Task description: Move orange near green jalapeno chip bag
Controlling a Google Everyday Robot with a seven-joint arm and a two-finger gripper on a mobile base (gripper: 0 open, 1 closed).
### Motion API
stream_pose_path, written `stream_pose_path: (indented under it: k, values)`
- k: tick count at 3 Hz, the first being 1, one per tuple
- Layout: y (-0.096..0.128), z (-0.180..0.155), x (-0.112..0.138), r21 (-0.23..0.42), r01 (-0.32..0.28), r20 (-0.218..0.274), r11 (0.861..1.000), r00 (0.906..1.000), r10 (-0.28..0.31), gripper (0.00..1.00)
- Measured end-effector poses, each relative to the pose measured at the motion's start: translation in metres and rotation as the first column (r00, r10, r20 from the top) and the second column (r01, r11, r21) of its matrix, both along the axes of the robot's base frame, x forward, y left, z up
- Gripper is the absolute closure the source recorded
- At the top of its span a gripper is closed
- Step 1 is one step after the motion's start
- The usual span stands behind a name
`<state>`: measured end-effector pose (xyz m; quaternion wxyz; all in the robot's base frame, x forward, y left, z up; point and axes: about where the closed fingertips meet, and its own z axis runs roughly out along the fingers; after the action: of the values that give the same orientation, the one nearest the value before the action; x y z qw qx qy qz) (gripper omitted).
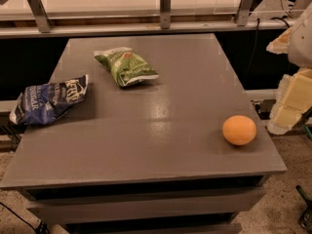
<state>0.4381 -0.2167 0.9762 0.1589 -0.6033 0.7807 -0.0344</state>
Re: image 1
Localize grey drawer cabinet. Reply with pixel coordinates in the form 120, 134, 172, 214
1, 34, 286, 234

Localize middle metal rail bracket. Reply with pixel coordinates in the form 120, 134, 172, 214
160, 0, 171, 29

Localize black hanging cable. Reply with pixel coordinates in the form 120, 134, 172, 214
243, 17, 261, 83

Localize left metal rail bracket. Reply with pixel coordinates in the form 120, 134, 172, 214
27, 0, 52, 33

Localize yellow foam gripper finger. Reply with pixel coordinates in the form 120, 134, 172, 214
267, 68, 312, 135
266, 28, 292, 55

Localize green jalapeno chip bag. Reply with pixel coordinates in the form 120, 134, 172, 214
94, 47, 159, 88

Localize black floor cable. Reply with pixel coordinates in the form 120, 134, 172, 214
0, 201, 50, 234

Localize orange fruit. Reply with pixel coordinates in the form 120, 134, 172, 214
222, 115, 256, 146

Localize green tool on floor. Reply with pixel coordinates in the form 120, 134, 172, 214
295, 184, 312, 234

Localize blue kettle chip bag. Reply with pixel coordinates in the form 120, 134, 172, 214
9, 75, 89, 125

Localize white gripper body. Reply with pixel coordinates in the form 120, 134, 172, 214
288, 3, 312, 68

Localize right metal rail bracket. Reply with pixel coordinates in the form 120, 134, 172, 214
234, 0, 253, 26

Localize metal rail bracket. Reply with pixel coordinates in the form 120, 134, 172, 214
27, 0, 52, 33
234, 0, 253, 26
160, 0, 171, 29

